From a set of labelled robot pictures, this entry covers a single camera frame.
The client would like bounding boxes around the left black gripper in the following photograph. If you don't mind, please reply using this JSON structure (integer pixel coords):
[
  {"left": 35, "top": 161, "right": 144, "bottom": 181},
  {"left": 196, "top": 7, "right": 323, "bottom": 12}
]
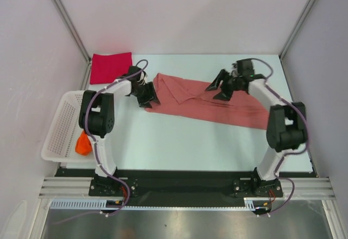
[{"left": 131, "top": 82, "right": 159, "bottom": 108}]

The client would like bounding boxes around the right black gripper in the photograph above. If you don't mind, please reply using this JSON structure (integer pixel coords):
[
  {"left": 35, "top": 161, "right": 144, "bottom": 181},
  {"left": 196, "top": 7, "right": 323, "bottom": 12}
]
[{"left": 206, "top": 69, "right": 243, "bottom": 102}]

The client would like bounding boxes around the salmon pink t shirt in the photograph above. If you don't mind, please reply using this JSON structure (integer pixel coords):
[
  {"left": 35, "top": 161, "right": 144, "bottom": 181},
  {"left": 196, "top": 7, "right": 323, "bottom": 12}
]
[{"left": 145, "top": 73, "right": 269, "bottom": 130}]

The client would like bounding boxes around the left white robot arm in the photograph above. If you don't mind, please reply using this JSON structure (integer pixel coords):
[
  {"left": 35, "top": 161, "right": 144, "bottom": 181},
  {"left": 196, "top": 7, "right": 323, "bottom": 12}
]
[{"left": 78, "top": 65, "right": 160, "bottom": 195}]

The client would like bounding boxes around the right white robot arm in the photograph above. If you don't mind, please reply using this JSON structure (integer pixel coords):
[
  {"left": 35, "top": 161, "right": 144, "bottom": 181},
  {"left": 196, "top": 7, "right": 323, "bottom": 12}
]
[{"left": 206, "top": 58, "right": 309, "bottom": 196}]

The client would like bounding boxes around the folded red t shirt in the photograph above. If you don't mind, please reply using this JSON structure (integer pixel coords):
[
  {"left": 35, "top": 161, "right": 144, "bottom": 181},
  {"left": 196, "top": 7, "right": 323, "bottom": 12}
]
[{"left": 90, "top": 52, "right": 133, "bottom": 84}]

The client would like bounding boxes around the orange t shirt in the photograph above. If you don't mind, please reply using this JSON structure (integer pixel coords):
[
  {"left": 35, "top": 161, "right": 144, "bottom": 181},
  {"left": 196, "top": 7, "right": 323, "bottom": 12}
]
[{"left": 75, "top": 130, "right": 92, "bottom": 156}]

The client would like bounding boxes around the white plastic basket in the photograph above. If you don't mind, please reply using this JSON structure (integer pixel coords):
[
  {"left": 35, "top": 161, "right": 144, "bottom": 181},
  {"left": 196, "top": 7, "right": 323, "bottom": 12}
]
[{"left": 41, "top": 90, "right": 94, "bottom": 164}]

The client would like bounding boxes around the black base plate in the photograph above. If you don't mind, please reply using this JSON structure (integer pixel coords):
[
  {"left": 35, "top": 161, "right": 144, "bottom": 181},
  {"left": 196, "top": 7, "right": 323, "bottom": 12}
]
[{"left": 55, "top": 168, "right": 316, "bottom": 208}]

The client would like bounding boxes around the white slotted cable duct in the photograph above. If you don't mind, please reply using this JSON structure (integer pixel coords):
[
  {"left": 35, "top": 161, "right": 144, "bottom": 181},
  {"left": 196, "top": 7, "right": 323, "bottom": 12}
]
[{"left": 50, "top": 197, "right": 272, "bottom": 211}]

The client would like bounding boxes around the left aluminium frame post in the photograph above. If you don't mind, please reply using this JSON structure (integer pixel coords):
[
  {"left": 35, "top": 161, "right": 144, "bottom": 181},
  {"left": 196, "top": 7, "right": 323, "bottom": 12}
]
[{"left": 51, "top": 0, "right": 91, "bottom": 64}]

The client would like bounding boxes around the aluminium frame post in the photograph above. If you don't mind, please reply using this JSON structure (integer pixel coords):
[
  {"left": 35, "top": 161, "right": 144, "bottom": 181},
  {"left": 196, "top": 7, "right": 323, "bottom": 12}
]
[
  {"left": 51, "top": 0, "right": 91, "bottom": 64},
  {"left": 278, "top": 0, "right": 318, "bottom": 61}
]

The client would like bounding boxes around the right aluminium frame post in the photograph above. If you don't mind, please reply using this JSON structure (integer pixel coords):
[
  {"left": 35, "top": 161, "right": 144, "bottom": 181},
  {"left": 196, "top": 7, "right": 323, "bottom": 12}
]
[{"left": 278, "top": 0, "right": 318, "bottom": 61}]

